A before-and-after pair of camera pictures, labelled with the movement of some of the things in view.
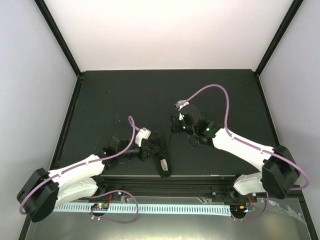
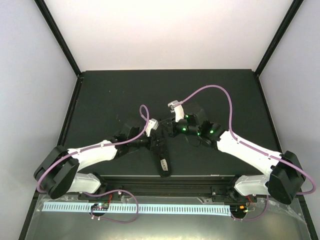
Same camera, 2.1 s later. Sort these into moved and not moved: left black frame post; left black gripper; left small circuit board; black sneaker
Moved: left black gripper
Not moved: left black frame post; black sneaker; left small circuit board
